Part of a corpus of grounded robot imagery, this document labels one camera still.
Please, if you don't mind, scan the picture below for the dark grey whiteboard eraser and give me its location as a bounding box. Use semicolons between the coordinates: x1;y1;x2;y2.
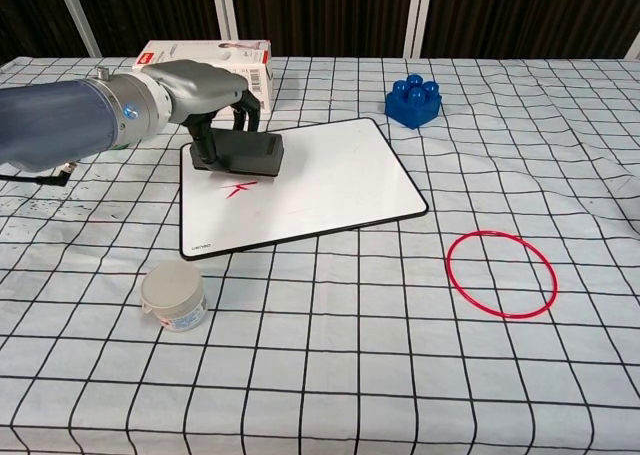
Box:
189;128;287;179

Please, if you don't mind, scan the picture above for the white cardboard product box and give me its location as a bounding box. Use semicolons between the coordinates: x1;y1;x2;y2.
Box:
131;38;275;115

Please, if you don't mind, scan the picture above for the white black checked tablecloth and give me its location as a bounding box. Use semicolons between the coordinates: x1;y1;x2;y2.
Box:
0;55;640;455

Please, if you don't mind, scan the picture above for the black cable with plug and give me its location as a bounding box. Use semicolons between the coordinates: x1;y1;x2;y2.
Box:
0;160;79;187

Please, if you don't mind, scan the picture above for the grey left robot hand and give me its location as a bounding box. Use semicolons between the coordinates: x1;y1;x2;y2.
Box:
148;59;262;170

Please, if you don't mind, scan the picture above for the white rectangular whiteboard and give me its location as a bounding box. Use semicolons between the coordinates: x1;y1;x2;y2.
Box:
178;117;430;263

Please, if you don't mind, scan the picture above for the white double frame post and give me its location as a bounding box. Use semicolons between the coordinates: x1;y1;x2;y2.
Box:
208;0;240;42

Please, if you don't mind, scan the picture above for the thin red ring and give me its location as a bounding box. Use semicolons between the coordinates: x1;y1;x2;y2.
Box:
445;229;559;321

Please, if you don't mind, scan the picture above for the slanted white frame post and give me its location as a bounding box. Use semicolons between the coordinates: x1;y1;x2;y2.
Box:
53;0;103;59

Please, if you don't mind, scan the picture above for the blue plastic building block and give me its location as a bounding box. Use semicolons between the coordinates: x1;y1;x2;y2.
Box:
383;73;446;131

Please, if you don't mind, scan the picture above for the small white round jar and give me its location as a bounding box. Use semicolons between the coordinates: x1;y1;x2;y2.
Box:
138;260;209;335

